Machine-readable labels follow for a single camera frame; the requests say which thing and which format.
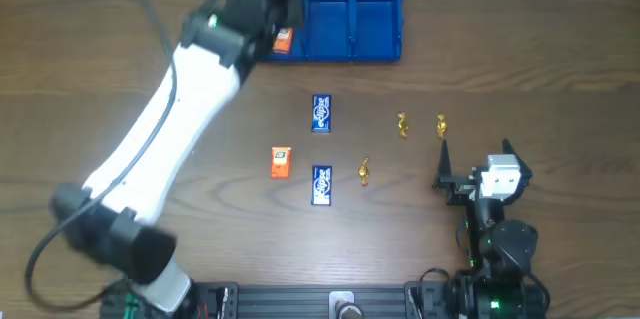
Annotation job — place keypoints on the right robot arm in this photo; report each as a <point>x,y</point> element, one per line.
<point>510,249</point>

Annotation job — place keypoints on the blue candy pack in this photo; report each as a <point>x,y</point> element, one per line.
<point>321,185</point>
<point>321,114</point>

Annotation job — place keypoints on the orange candy box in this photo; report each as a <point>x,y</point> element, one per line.
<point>281,163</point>
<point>283,41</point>

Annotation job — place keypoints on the gold candy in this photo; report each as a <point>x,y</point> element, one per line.
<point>403,125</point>
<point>441,126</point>
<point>364,171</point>

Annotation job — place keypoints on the blue tray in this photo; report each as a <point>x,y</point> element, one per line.
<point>370,24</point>

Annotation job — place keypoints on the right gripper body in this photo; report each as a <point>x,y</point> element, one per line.
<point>462,190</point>

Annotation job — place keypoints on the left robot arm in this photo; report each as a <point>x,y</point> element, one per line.
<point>185,104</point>

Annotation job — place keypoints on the mounting rail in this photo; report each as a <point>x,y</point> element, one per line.
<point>290,301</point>

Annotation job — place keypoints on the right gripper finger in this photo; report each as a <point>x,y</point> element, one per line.
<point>444,169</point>
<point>525,171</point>

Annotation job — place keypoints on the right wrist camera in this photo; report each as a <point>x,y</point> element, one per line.
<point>500,176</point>

